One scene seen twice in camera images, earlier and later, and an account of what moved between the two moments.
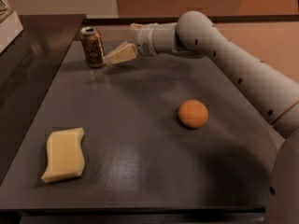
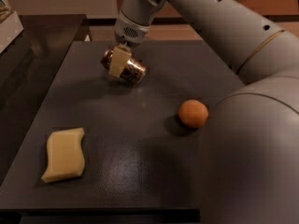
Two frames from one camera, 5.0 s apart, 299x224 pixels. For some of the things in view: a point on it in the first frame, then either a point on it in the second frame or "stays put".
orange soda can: (93, 47) to (134, 71)
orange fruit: (192, 113) stays put
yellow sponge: (65, 154) stays put
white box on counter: (10, 28) stays put
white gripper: (144, 40) to (130, 31)
